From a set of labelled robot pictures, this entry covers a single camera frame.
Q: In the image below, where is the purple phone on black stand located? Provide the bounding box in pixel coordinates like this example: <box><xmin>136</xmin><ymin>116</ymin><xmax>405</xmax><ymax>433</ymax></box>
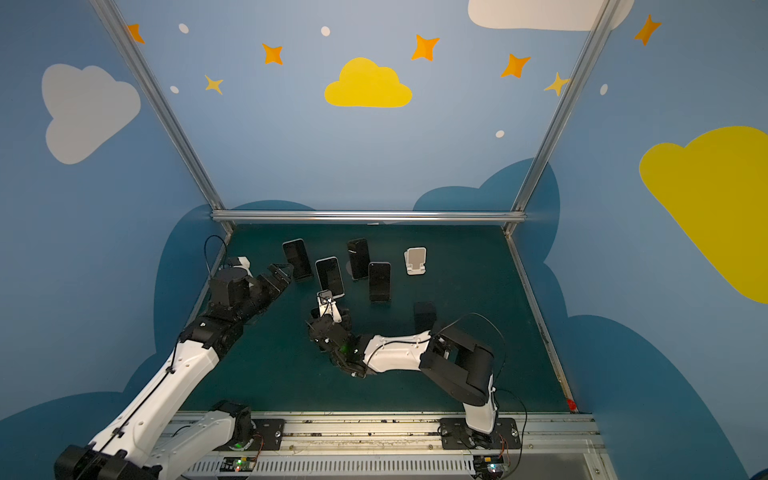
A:
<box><xmin>368</xmin><ymin>262</ymin><xmax>391</xmax><ymax>303</ymax></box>

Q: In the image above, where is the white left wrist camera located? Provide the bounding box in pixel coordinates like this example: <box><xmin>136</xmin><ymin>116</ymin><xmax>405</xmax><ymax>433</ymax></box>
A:
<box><xmin>226</xmin><ymin>256</ymin><xmax>251</xmax><ymax>276</ymax></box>

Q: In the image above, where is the right circuit board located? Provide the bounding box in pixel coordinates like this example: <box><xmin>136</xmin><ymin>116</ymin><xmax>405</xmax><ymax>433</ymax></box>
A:
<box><xmin>472</xmin><ymin>456</ymin><xmax>509</xmax><ymax>480</ymax></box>

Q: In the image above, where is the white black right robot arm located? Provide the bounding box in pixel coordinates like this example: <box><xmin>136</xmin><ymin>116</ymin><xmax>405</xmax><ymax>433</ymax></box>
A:
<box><xmin>307</xmin><ymin>309</ymin><xmax>511</xmax><ymax>450</ymax></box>

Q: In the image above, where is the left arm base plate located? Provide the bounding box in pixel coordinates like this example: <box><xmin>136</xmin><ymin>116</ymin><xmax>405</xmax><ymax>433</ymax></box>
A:
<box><xmin>224</xmin><ymin>418</ymin><xmax>285</xmax><ymax>451</ymax></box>

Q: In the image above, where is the horizontal aluminium back bar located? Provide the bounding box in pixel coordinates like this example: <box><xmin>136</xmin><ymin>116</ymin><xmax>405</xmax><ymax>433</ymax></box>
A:
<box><xmin>211</xmin><ymin>210</ymin><xmax>526</xmax><ymax>223</ymax></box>

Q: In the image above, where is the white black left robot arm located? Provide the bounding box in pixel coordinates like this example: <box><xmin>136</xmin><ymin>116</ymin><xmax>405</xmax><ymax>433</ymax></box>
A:
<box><xmin>54</xmin><ymin>257</ymin><xmax>293</xmax><ymax>479</ymax></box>

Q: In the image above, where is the aluminium rail front frame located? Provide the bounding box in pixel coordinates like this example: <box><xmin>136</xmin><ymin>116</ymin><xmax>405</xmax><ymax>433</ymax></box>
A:
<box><xmin>158</xmin><ymin>412</ymin><xmax>617</xmax><ymax>479</ymax></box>

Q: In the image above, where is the left circuit board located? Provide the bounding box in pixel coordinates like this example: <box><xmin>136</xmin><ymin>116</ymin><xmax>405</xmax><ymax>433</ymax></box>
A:
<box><xmin>219</xmin><ymin>457</ymin><xmax>257</xmax><ymax>473</ymax></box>

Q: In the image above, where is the circuit board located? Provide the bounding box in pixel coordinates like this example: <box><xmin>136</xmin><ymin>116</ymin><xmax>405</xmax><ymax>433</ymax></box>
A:
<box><xmin>472</xmin><ymin>456</ymin><xmax>509</xmax><ymax>480</ymax></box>
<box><xmin>219</xmin><ymin>457</ymin><xmax>257</xmax><ymax>473</ymax></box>

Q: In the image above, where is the white phone stand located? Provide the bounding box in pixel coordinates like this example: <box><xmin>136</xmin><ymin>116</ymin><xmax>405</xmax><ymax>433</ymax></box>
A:
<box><xmin>404</xmin><ymin>247</ymin><xmax>427</xmax><ymax>276</ymax></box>

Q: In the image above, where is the white-edged phone on stand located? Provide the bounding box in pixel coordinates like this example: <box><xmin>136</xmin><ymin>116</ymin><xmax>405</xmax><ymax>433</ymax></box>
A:
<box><xmin>315</xmin><ymin>256</ymin><xmax>345</xmax><ymax>299</ymax></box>

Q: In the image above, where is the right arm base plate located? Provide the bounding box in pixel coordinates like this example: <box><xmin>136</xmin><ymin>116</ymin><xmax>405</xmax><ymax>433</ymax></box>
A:
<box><xmin>438</xmin><ymin>417</ymin><xmax>522</xmax><ymax>450</ymax></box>

